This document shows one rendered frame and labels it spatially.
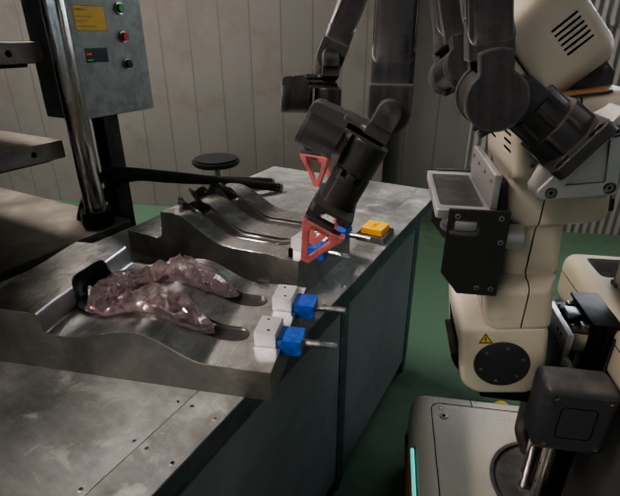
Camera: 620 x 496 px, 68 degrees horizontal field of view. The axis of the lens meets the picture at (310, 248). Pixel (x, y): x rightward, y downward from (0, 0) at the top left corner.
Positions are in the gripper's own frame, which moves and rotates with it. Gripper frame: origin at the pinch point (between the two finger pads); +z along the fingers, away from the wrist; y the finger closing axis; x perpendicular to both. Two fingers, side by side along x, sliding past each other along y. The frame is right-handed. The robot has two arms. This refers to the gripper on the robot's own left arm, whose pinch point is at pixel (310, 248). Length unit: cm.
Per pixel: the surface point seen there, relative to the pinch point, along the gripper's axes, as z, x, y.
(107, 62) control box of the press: 13, -78, -76
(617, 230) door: 3, 203, -268
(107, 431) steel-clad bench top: 29.1, -13.6, 23.3
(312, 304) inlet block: 11.4, 5.7, -3.5
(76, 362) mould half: 32.3, -24.9, 12.5
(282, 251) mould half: 13.4, -3.2, -20.1
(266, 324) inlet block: 13.1, -0.4, 5.7
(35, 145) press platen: 32, -74, -44
